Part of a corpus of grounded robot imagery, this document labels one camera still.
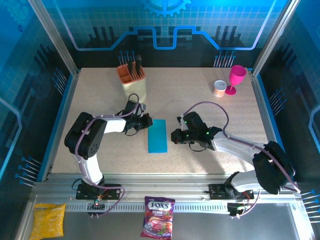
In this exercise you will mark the blue cloth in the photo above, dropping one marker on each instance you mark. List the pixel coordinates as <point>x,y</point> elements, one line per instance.
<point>157,137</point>

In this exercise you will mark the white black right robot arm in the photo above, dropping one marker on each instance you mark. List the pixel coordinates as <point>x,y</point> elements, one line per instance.
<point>232,146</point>

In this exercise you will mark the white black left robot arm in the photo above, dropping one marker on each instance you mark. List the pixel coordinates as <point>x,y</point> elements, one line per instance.
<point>112,126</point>

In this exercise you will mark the beige orange utensil holder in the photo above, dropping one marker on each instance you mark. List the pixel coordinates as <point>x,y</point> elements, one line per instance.
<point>133,88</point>

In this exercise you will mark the orange white can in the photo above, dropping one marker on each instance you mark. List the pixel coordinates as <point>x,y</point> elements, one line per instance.
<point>220,88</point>

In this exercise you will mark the pink plastic goblet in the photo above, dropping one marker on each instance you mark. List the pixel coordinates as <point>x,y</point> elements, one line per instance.
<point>236,73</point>

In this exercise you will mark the purple candy bag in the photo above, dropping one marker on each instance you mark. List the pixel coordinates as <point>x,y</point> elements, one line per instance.
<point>157,217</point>

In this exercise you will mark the small black circuit board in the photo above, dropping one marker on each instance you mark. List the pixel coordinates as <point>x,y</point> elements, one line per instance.
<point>96,206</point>
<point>235,208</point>

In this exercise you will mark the yellow snack bag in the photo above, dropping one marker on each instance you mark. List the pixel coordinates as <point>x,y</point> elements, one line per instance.
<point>47,221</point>

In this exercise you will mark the aluminium frame rail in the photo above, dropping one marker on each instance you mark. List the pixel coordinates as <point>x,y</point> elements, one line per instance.
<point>162,186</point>

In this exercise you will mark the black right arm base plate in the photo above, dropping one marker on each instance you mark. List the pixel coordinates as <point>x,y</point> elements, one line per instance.
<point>216,191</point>

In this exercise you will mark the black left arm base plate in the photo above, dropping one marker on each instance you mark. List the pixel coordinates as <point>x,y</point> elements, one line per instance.
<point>113,191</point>

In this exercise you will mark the aluminium frame post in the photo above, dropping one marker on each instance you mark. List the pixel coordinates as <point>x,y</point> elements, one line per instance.
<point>275,37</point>
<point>53,37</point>

